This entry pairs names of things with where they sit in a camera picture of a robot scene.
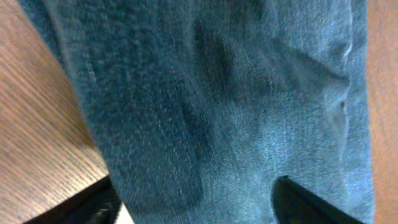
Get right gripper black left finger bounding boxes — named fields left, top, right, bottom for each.
left=25, top=177, right=122, bottom=224

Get blue denim jeans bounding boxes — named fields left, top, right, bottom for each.
left=21, top=0, right=374, bottom=223

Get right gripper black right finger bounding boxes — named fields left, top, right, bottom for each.
left=271, top=176, right=363, bottom=224

